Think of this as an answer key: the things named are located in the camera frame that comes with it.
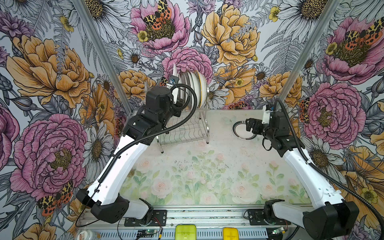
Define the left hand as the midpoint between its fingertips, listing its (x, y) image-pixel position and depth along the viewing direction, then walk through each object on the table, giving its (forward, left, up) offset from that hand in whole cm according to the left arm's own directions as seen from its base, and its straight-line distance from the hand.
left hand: (174, 101), depth 64 cm
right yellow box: (-43, -25, -43) cm, 66 cm away
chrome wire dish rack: (+17, -10, -40) cm, 44 cm away
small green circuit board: (-41, +14, -45) cm, 62 cm away
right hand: (0, -39, -18) cm, 43 cm away
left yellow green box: (-42, -4, -42) cm, 59 cm away
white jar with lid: (-43, +36, -34) cm, 65 cm away
